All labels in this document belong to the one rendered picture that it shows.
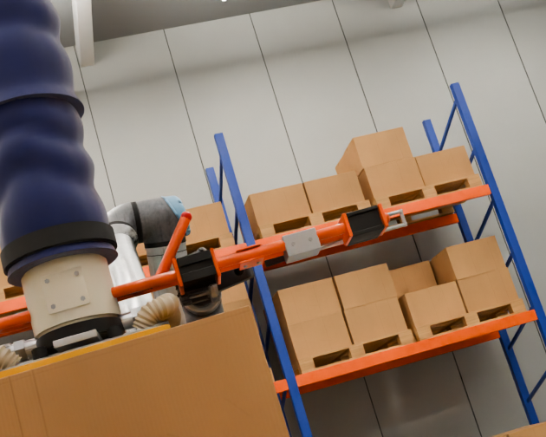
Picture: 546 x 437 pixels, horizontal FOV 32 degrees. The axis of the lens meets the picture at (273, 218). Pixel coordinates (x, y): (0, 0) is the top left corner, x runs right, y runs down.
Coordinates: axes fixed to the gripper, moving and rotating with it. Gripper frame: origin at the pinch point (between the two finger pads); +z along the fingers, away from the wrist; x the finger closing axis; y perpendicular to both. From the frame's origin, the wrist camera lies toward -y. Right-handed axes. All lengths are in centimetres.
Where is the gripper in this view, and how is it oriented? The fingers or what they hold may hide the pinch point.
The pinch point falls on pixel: (210, 268)
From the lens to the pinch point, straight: 188.1
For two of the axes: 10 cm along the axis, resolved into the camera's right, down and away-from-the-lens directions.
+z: 0.6, -2.8, -9.6
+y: -9.6, 2.5, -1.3
